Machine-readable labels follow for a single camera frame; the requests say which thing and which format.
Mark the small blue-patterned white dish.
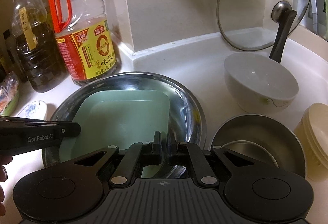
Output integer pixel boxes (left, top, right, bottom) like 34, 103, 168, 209
16, 100, 47, 120

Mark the small dark sauce bottle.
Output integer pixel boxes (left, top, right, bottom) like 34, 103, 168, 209
3, 29, 19, 77

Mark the glass pot lid black handle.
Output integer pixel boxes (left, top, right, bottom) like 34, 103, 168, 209
216, 0, 313, 64

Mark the plastic-wrapped food bowl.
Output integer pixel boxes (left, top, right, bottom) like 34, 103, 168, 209
1, 72, 20, 116

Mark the large stainless steel basin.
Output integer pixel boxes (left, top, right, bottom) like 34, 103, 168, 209
42, 72, 207, 167

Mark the cream plastic bowl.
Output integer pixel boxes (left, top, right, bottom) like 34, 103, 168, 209
294, 103, 327, 181

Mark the person's left hand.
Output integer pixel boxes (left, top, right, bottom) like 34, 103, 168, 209
0, 156, 13, 217

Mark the soy sauce bottle red handle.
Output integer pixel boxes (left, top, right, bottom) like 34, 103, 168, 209
48, 0, 118, 86

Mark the white floral ceramic bowl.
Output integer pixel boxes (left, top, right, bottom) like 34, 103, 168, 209
224, 53, 299, 114

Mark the green rectangular plate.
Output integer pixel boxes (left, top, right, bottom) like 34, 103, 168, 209
59, 90, 170, 162

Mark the dark cooking oil bottle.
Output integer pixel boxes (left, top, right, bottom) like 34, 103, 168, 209
12, 0, 67, 93

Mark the stainless steel pot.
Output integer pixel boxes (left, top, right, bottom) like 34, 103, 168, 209
211, 114, 306, 177

